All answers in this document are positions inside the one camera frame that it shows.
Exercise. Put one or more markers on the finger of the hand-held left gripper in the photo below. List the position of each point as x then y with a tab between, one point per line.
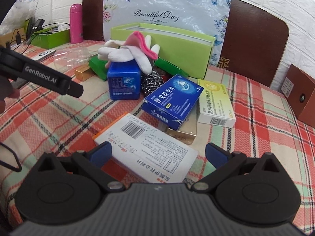
76	89

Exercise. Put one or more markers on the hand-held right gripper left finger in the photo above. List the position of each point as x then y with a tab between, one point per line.
102	153

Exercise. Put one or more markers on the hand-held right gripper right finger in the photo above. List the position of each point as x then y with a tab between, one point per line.
216	155

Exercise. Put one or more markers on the white barcode medicine box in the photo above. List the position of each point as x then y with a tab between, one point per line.
147	150

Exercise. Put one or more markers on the blue plastic container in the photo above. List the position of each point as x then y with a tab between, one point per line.
123	83

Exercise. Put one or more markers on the yellow white medicine box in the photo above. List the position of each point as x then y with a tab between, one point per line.
216	103

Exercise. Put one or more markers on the white glove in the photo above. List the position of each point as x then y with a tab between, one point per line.
118	54

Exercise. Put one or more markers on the blue medicine box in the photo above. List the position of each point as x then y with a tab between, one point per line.
169	100

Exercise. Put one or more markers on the steel wool scrubber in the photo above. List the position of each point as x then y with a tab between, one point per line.
151	82

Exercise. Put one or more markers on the light green cardboard box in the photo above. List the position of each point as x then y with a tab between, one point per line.
182	44

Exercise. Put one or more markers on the person's left hand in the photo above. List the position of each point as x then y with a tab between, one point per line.
15	94

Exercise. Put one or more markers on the small gold box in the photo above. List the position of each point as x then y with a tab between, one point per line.
83	73

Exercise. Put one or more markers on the white round device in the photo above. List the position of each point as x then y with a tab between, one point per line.
44	54

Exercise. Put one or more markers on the dark green box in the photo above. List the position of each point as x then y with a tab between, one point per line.
98	67

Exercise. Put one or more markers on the clear plastic cup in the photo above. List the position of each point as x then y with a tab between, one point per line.
71	57

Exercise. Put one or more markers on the small green box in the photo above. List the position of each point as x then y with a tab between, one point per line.
53	39

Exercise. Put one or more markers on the black plug adapter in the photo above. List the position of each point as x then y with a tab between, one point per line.
18	37

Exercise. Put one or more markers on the flat gold box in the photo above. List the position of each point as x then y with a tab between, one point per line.
182	133

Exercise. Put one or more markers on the black charger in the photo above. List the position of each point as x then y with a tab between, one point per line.
38	24

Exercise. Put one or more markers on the plaid blanket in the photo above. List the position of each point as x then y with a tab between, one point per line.
265	132

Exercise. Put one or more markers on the white plastic bag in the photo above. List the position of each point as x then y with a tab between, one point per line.
17	14

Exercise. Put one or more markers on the pink thermos bottle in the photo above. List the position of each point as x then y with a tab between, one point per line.
76	24

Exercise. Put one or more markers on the brown cardboard box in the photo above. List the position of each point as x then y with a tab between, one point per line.
300	95

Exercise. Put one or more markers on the brown wooden headboard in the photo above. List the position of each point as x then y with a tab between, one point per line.
253	41

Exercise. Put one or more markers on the floral plastic wrapped board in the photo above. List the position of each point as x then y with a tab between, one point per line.
172	7

